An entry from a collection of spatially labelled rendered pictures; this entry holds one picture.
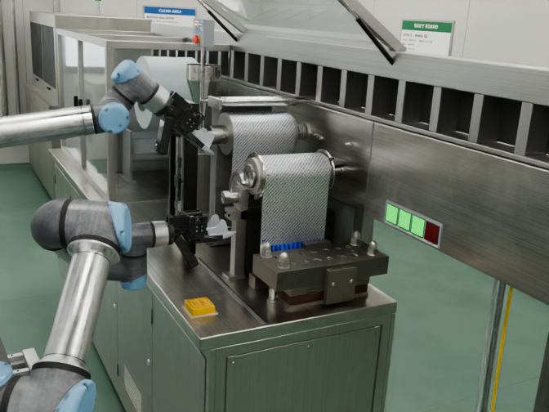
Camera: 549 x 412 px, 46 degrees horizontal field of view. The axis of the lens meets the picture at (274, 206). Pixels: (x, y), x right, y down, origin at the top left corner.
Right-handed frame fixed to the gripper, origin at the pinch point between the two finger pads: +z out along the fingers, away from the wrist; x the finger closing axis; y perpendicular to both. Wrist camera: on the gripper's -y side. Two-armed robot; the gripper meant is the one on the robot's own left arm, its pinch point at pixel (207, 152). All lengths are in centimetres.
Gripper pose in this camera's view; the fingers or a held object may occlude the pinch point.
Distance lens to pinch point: 192.1
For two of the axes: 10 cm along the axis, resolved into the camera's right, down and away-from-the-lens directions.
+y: 6.1, -7.9, 0.7
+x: -4.6, -2.8, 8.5
